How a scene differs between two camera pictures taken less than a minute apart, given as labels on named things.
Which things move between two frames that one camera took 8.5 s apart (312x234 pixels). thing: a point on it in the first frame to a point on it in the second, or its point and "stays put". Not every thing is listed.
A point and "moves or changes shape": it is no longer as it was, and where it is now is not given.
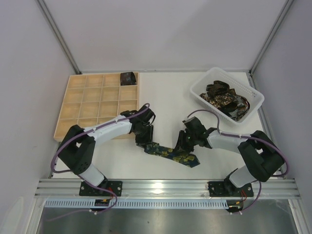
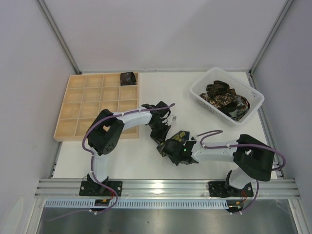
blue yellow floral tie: (185, 159) moves or changes shape
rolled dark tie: (127, 78) stays put
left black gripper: (144, 138) to (160, 131)
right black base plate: (227, 189) stays put
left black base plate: (115, 186) stays put
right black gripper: (184, 141) to (166, 148)
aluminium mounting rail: (279, 188) stays put
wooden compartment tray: (91, 99) stays put
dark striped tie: (243, 107) stays put
